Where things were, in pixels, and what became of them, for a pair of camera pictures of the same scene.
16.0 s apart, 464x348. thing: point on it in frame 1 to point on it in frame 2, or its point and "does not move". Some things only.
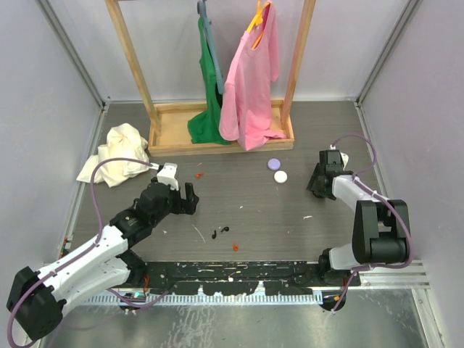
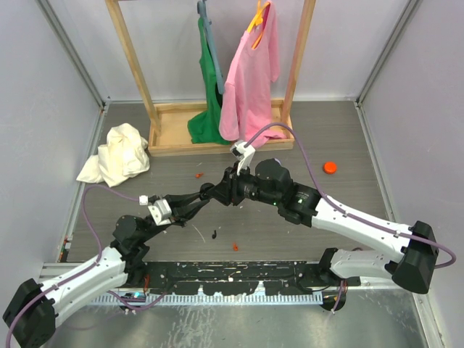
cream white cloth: [122, 142] does not move
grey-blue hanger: [201, 9] does not move
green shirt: [205, 129] does not move
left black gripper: [184, 206] to [181, 212]
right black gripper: [313, 183] to [227, 191]
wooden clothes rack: [168, 121] does not move
